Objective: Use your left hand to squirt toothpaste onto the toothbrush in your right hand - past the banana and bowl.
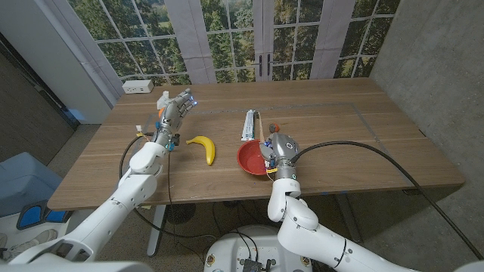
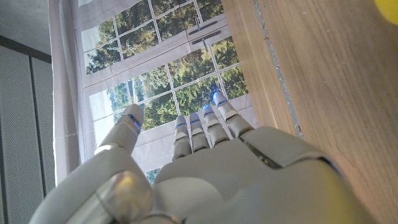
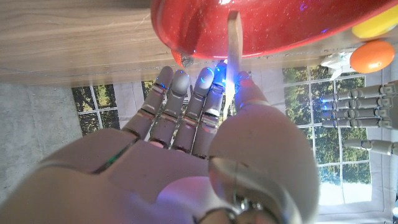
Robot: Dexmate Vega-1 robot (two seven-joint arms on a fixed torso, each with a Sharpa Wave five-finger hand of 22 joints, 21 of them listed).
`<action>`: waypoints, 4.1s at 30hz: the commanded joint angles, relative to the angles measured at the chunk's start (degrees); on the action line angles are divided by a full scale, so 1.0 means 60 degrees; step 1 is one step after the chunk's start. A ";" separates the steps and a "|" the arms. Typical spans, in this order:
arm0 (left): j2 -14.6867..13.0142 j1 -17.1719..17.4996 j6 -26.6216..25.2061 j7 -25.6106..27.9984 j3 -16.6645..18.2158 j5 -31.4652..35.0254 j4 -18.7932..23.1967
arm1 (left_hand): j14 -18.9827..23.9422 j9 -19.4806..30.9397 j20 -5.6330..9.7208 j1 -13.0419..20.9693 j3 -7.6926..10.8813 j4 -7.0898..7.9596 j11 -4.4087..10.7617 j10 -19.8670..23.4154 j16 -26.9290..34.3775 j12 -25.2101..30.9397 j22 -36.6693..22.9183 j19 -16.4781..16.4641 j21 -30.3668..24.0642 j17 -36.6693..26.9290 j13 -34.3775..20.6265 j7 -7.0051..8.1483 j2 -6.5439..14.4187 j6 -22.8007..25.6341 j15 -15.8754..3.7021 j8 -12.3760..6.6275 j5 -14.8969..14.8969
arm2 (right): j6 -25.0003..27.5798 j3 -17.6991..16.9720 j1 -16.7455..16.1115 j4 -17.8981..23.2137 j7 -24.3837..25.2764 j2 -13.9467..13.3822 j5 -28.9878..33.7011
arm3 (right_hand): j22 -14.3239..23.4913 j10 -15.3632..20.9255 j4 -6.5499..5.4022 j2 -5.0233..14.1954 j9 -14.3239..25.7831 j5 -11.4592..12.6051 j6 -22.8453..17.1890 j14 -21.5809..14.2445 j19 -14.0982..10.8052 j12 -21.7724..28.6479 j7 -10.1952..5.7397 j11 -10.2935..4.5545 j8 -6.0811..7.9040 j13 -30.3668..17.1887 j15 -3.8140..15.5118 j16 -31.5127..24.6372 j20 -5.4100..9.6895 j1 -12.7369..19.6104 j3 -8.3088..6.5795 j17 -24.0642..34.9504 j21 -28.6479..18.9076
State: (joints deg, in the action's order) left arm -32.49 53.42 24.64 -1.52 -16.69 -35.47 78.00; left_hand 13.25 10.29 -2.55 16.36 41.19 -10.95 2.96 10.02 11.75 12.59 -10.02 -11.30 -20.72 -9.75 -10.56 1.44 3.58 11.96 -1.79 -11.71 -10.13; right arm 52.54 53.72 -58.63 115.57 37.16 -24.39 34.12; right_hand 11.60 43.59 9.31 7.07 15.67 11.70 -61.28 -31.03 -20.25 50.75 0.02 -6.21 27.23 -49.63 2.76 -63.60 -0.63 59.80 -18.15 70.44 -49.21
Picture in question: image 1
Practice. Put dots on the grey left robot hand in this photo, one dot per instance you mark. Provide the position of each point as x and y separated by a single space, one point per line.
172 113

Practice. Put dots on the black round disc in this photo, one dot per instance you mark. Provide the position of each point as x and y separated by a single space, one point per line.
180 213

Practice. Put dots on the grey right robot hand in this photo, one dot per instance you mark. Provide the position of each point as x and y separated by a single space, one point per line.
283 149

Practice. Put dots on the black blue foot pedal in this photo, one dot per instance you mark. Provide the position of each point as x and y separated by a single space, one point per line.
32 215

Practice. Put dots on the crumpled white tissue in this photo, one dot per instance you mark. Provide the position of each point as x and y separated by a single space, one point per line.
163 100

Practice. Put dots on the wooden toothbrush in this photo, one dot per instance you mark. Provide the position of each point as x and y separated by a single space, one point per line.
260 126

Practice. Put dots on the small brown orange ball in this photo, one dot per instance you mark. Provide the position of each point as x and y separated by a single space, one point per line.
273 127

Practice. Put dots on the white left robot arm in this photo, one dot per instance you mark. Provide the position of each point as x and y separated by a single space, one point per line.
132 189

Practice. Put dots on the white partition panel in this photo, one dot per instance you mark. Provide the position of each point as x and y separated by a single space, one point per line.
45 56

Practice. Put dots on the white green toothpaste tube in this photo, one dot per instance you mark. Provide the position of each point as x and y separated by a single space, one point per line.
248 124

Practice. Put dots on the white table leg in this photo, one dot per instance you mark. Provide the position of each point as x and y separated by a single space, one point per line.
155 234

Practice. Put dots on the printed window backdrop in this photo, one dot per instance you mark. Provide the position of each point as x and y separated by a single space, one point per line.
227 38

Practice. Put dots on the white sneaker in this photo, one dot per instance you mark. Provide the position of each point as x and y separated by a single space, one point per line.
26 245

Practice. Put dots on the white power strip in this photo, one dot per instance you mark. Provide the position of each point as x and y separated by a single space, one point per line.
138 86

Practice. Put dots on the white robot torso base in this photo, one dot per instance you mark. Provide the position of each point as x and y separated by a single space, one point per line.
227 249

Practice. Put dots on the red bowl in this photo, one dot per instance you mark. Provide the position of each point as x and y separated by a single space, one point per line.
249 156

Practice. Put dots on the yellow banana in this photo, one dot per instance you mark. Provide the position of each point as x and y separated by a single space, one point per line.
208 149

